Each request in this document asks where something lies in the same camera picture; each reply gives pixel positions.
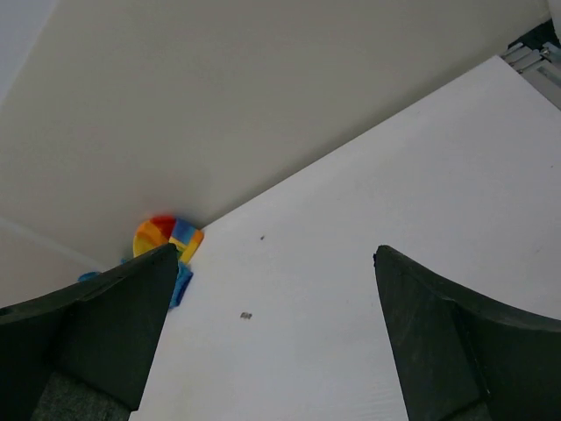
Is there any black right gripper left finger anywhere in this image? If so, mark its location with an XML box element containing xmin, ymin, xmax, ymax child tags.
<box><xmin>1</xmin><ymin>244</ymin><xmax>178</xmax><ymax>420</ymax></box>

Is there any aluminium frame rail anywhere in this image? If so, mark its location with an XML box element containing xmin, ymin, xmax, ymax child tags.
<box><xmin>501</xmin><ymin>19</ymin><xmax>560</xmax><ymax>109</ymax></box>

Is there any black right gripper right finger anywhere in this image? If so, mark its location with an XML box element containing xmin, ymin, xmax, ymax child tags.
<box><xmin>373</xmin><ymin>246</ymin><xmax>560</xmax><ymax>420</ymax></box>

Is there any rainbow striped hooded jacket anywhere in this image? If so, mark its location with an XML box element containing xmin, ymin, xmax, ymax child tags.
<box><xmin>78</xmin><ymin>214</ymin><xmax>205</xmax><ymax>310</ymax></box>

